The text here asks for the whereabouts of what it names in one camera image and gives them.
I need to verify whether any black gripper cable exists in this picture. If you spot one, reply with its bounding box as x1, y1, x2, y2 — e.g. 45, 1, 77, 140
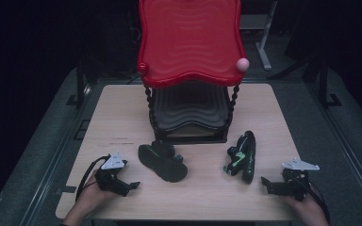
305, 180, 332, 224
74, 154, 111, 202

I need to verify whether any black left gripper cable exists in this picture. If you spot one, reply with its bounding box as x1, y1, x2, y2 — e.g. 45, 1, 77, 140
74, 154, 111, 202

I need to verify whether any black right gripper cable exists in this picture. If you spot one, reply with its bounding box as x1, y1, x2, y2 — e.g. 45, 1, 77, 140
305, 180, 332, 224

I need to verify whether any black sandal with blue straps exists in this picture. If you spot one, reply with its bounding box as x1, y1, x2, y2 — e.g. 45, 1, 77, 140
138, 139, 189, 184
222, 130, 257, 186

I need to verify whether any black metal stand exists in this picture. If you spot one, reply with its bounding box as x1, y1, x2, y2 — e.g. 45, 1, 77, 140
318, 57, 343, 109
65, 58, 89, 108

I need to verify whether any grey metal stand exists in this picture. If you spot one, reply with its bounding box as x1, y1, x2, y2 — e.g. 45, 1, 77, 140
239, 0, 279, 72

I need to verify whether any person's left hand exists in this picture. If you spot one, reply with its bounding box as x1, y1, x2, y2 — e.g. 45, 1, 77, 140
75, 173, 119, 216

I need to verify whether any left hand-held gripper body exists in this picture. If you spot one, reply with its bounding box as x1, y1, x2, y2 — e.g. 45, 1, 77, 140
93, 152, 132, 198

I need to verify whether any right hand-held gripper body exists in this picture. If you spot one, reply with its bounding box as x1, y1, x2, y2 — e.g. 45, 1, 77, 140
276, 158, 321, 202

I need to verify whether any red plastic shelf top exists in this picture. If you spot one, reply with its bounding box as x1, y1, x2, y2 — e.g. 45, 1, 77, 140
137, 0, 251, 145

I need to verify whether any person's right hand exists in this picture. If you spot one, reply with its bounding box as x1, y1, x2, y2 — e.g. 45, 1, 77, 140
286, 191, 325, 219

